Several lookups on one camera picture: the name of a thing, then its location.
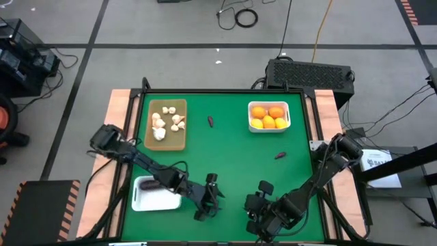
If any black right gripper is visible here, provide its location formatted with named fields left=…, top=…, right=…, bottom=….
left=244, top=194, right=287, bottom=242

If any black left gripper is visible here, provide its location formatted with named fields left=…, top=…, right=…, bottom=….
left=187, top=182, right=226, bottom=222

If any large purple eggplant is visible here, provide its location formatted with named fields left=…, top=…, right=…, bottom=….
left=139, top=180, right=161, bottom=191

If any orange-yellow mango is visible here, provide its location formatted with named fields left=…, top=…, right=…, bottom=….
left=262, top=115, right=277, bottom=130

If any round orange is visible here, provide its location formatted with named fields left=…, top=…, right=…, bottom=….
left=268, top=106, right=285, bottom=120
left=251, top=106, right=268, bottom=120

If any white plastic basket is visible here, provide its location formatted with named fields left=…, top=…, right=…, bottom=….
left=247, top=100, right=292, bottom=133
left=131, top=175, right=182, bottom=212

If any white paper sheet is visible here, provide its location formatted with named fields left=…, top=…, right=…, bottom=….
left=360, top=148, right=403, bottom=189

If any black computer case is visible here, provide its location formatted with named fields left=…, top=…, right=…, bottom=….
left=265, top=58, right=355, bottom=110

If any black metal beam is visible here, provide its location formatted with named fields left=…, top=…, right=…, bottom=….
left=354, top=141, right=437, bottom=184

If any black hazard striped mat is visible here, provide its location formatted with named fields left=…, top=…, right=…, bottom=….
left=0, top=180, right=81, bottom=246
left=399, top=0, right=437, bottom=27

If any black and orange machine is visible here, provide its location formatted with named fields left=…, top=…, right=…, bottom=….
left=0, top=92, right=31, bottom=165

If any black equipment rack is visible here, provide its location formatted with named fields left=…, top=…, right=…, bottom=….
left=0, top=17, right=61, bottom=98

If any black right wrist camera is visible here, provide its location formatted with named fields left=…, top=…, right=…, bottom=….
left=257, top=180, right=275, bottom=196

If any coiled black cable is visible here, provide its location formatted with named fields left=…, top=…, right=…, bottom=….
left=234, top=8, right=259, bottom=29

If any yellow cable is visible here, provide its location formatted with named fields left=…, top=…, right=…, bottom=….
left=311, top=0, right=334, bottom=64

